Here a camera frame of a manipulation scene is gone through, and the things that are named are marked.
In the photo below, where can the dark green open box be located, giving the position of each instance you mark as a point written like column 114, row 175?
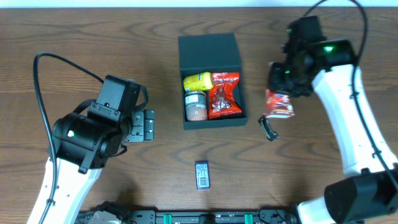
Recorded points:
column 215, row 53

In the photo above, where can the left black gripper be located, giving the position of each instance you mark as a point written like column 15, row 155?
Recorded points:
column 144, row 125

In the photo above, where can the black mounting rail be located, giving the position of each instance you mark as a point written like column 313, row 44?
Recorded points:
column 109, row 212

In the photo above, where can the small blue packet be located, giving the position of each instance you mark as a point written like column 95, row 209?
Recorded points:
column 202, row 175

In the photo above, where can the red Hello Panda box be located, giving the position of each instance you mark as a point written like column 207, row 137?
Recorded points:
column 278, row 105

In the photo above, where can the red candy bag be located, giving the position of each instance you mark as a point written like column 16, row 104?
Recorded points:
column 221, row 96

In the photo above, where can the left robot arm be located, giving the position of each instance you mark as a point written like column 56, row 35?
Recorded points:
column 83, row 141

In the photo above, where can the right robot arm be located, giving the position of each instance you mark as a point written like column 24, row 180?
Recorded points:
column 329, row 68

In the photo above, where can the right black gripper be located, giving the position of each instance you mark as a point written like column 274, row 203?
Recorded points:
column 268, row 129

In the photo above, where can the black folded clip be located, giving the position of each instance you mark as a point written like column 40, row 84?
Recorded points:
column 267, row 129

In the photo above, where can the yellow small can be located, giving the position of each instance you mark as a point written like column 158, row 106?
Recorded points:
column 198, row 82

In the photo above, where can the red Pringles can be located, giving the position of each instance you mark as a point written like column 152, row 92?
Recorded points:
column 195, row 106

